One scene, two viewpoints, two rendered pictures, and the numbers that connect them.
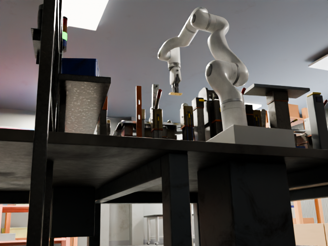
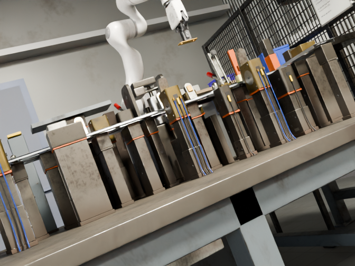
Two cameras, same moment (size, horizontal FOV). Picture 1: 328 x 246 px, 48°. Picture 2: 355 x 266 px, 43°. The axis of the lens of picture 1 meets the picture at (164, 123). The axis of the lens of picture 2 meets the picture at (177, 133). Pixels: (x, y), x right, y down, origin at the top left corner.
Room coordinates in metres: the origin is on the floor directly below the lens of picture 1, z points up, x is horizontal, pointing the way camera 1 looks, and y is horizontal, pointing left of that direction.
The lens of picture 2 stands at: (4.10, -0.43, 0.76)
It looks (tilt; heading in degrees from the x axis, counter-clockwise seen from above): 4 degrees up; 175
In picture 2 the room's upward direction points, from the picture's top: 21 degrees counter-clockwise
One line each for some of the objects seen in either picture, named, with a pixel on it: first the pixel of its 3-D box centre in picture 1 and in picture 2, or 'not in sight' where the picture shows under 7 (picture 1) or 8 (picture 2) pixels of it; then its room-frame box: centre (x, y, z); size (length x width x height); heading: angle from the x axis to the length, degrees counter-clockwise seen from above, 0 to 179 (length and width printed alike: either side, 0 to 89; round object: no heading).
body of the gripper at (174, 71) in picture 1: (174, 75); (176, 13); (2.26, -0.08, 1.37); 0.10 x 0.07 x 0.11; 18
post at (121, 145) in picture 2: (250, 137); (123, 155); (2.12, -0.51, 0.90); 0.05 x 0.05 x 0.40; 16
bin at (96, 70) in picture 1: (82, 83); (269, 67); (1.68, 0.40, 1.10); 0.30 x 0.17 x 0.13; 7
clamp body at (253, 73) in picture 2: not in sight; (267, 102); (2.40, 0.09, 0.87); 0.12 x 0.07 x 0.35; 16
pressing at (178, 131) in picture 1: (222, 131); (142, 119); (2.31, -0.38, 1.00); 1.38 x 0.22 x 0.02; 106
